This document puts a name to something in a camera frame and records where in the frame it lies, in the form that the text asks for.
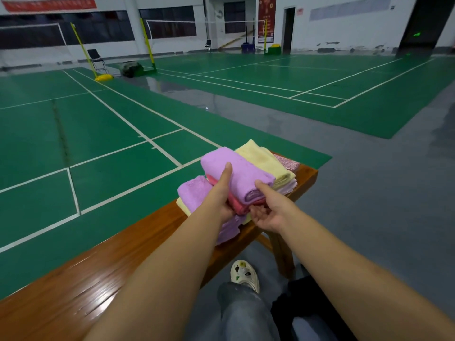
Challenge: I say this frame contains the person's grey trousers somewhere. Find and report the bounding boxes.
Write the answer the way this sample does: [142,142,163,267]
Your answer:
[217,280,282,341]

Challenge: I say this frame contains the person's right forearm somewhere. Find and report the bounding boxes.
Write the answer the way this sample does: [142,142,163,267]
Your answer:
[281,209,455,341]

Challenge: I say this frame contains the person's left forearm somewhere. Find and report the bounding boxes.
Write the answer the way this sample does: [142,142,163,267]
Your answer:
[84,209,228,341]

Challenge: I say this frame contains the person's left hand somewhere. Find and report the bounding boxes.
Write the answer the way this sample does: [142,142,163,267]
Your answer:
[200,162,236,224]

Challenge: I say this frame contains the person's white shoe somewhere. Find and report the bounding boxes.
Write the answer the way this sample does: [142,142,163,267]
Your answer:
[229,259,262,294]

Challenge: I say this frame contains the person's right hand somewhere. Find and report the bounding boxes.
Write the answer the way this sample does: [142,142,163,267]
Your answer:
[249,180,300,235]

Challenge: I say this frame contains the yellow net post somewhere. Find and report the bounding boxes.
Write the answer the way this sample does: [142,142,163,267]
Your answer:
[142,19,157,72]
[70,23,114,83]

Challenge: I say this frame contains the purple towel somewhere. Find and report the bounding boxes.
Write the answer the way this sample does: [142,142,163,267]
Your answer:
[200,146,276,205]
[177,175,246,246]

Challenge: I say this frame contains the hot pink towel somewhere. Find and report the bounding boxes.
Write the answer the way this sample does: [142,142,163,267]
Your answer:
[206,174,267,216]

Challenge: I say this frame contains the red wall poster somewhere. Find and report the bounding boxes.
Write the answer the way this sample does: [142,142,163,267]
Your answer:
[257,0,277,45]

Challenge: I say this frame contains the dark folding chair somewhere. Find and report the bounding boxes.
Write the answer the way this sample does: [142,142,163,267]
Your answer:
[87,49,106,74]

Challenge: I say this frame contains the brown wooden bench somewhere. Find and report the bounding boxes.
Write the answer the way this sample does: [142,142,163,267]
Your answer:
[0,161,319,341]

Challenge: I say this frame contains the black sports bag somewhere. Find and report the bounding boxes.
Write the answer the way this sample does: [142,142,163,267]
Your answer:
[119,60,157,77]

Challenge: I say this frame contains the red wall banner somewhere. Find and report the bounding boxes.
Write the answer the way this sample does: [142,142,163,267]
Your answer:
[0,0,98,14]

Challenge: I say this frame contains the badminton net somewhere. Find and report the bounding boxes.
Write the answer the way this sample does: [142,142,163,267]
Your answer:
[0,23,72,53]

